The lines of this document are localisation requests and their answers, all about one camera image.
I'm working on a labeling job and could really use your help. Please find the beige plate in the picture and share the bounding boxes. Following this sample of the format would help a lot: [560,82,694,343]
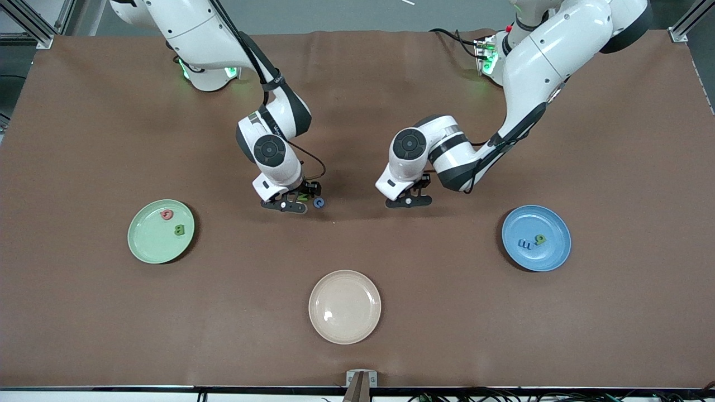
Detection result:
[308,270,382,345]

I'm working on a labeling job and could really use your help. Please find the blue plate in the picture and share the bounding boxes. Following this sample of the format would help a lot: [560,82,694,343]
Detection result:
[501,204,572,272]

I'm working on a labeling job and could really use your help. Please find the silver base connector panel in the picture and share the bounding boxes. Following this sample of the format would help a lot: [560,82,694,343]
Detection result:
[474,35,501,76]

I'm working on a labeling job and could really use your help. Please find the green plate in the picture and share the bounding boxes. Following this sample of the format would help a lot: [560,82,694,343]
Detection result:
[127,199,196,265]

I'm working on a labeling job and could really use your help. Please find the brown table mat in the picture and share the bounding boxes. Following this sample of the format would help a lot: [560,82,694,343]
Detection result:
[0,29,715,390]

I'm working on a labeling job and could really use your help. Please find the black base cable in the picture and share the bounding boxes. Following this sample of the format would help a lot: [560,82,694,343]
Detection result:
[429,27,487,59]

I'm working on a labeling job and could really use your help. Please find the metal camera post bracket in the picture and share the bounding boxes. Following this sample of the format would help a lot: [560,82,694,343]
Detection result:
[342,369,379,402]

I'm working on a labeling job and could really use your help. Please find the aluminium frame profile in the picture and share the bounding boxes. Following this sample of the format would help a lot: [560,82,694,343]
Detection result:
[0,0,76,50]
[669,0,715,44]

